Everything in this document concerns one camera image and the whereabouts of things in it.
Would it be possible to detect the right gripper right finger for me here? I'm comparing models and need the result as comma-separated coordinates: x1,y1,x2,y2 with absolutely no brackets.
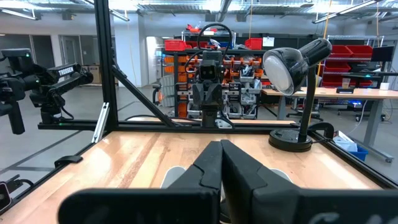
221,139,300,223

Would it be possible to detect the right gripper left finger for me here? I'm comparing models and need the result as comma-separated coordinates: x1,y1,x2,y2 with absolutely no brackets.
169,140,223,192

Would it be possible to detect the silver aluminium bracket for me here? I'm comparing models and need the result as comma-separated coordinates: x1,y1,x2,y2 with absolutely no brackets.
91,101,111,144

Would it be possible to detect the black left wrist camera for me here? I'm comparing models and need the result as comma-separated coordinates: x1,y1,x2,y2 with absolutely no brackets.
198,58,219,82

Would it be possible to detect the metal rack with red bins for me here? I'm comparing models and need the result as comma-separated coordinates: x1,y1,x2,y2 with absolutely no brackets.
321,34,385,90

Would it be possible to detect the black table clamp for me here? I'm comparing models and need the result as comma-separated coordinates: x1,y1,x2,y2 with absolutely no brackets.
53,154,84,169

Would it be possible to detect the black aluminium table frame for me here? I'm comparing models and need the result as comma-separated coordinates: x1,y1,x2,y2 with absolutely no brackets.
0,0,398,215

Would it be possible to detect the red plastic storage bin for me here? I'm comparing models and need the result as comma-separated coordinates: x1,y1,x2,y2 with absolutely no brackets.
164,39,191,52
244,37,264,50

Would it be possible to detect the wooden top workbench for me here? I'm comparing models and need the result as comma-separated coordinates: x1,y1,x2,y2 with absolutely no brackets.
261,86,398,164

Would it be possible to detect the black monitor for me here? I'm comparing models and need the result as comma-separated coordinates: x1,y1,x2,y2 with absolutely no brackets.
370,45,395,62

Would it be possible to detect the white printed paper bag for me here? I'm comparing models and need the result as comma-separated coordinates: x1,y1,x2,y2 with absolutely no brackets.
333,130,359,153

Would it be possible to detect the blue plastic tote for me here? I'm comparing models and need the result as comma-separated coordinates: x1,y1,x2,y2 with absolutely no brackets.
347,145,369,162

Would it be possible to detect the black shelf with parts bins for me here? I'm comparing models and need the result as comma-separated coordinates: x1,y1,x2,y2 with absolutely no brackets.
162,29,272,121

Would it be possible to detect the small black table camera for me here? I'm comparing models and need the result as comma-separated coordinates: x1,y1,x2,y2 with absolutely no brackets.
0,174,34,213

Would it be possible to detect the white plastic handled bin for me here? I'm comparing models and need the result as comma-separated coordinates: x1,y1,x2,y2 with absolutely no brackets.
160,166,293,190

